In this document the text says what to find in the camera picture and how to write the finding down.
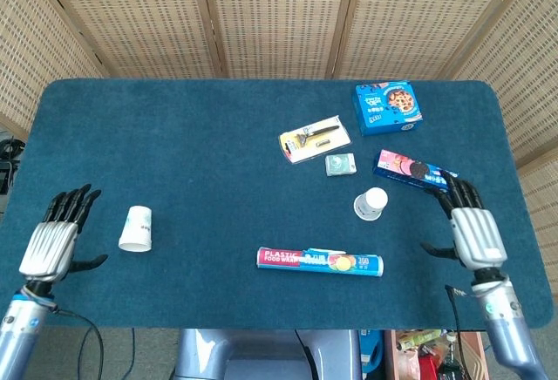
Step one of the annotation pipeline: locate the razor on yellow blister card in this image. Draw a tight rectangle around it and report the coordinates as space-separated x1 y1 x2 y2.
278 114 352 165

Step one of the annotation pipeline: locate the plastic food wrap box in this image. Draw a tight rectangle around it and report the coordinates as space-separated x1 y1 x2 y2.
255 246 384 278

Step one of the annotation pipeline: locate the black right hand cable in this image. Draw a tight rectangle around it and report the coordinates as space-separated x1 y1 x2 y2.
444 284 476 380

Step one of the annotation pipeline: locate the black left hand cable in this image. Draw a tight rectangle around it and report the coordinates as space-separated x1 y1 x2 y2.
54 307 105 380

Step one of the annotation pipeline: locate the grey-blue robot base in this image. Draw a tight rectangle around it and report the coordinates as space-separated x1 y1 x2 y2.
173 328 363 380

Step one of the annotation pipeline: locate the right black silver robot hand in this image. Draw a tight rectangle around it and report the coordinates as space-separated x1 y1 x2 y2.
420 170 509 288

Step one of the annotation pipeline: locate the small green white packet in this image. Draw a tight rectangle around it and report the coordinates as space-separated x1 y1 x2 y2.
324 152 357 177

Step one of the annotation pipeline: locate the wooden crate with snacks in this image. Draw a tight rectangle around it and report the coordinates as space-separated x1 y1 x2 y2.
383 329 489 380

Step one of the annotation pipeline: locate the blue pink sandwich cookie box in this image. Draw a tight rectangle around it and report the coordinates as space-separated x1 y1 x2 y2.
372 148 460 193

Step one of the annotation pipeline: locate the single white paper cup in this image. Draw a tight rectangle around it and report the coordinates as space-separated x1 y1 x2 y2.
117 205 153 253

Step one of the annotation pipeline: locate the blue chocolate chip cookie box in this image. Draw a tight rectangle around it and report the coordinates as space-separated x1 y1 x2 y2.
351 81 424 137

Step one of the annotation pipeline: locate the black electronic device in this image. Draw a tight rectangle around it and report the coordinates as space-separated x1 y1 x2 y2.
0 138 25 200

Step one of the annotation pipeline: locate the teal table cloth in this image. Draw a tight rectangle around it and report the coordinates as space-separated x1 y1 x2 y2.
0 78 554 332

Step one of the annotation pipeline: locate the blue plastic container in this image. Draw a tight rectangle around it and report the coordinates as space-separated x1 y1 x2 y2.
359 329 384 372

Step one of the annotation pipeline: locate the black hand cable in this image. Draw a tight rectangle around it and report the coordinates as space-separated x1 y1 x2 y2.
54 307 105 380
444 284 476 380

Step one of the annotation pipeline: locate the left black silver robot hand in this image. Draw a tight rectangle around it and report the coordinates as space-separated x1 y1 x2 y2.
18 183 109 288

